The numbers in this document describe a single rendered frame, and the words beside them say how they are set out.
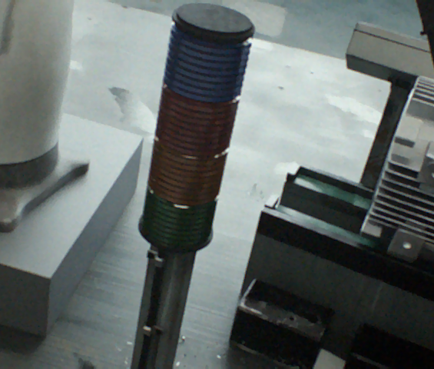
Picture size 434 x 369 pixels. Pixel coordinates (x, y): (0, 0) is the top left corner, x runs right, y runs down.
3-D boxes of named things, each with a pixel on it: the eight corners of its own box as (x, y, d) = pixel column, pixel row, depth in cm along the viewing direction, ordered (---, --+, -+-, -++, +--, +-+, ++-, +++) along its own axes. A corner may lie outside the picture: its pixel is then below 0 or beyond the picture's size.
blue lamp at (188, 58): (253, 84, 56) (265, 28, 53) (223, 111, 51) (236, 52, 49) (183, 61, 57) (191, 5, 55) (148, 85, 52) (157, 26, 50)
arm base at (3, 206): (-155, 187, 80) (-158, 144, 77) (-22, 116, 98) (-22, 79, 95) (-18, 254, 76) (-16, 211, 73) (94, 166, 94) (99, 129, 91)
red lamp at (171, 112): (241, 134, 58) (253, 84, 56) (213, 166, 53) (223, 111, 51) (174, 111, 60) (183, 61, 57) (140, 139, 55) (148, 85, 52)
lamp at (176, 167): (230, 181, 61) (241, 134, 58) (203, 215, 56) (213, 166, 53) (167, 157, 62) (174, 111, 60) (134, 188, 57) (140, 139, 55)
